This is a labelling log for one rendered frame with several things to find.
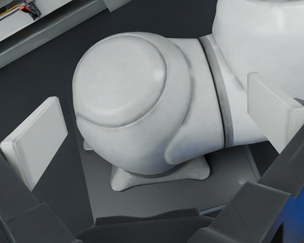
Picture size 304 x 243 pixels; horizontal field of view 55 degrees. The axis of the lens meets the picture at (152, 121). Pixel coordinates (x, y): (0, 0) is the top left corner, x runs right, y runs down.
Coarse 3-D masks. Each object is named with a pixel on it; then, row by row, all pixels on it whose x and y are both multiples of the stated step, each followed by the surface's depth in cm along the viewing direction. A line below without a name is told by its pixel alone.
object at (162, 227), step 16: (192, 208) 9; (96, 224) 9; (112, 224) 8; (128, 224) 8; (144, 224) 8; (160, 224) 8; (176, 224) 8; (192, 224) 8; (208, 224) 8; (96, 240) 8; (112, 240) 8; (128, 240) 8; (144, 240) 8; (160, 240) 8; (176, 240) 8
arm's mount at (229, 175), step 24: (72, 96) 61; (96, 168) 56; (216, 168) 52; (240, 168) 51; (96, 192) 54; (120, 192) 54; (144, 192) 53; (168, 192) 52; (192, 192) 52; (216, 192) 51; (96, 216) 53; (144, 216) 52
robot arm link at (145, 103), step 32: (128, 32) 32; (96, 64) 31; (128, 64) 30; (160, 64) 30; (192, 64) 33; (96, 96) 30; (128, 96) 29; (160, 96) 29; (192, 96) 32; (96, 128) 30; (128, 128) 29; (160, 128) 30; (192, 128) 33; (128, 160) 34; (160, 160) 37
